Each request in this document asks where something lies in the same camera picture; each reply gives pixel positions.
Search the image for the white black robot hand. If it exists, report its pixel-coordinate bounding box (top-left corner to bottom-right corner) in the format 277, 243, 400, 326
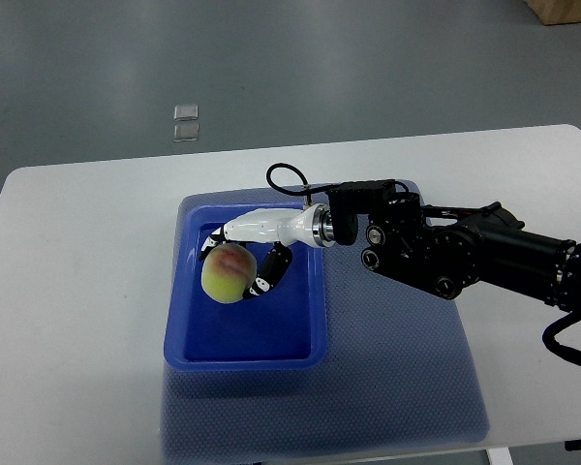
199, 204, 326, 300

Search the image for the green red peach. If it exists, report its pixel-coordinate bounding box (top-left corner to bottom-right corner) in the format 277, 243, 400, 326
200, 243, 257, 304

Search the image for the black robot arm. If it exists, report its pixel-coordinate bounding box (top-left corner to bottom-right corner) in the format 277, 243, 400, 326
298, 179, 581, 366

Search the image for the lower clear floor plate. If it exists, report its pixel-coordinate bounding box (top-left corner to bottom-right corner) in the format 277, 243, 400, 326
172, 122, 199, 142

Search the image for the clear floor plate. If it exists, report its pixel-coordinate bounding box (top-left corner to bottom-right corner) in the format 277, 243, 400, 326
173, 104, 199, 121
172, 122, 199, 142

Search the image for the upper clear floor plate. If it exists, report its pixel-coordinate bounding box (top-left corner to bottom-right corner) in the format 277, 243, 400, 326
173, 104, 199, 121

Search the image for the blue plastic tray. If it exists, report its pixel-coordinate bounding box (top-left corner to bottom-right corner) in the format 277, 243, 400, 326
164, 204, 327, 372

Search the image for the grey blue mesh mat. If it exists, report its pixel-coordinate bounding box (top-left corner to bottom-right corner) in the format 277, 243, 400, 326
161, 189, 489, 464

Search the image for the white table leg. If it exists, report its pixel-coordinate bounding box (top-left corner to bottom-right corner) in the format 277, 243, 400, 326
486, 448, 513, 465

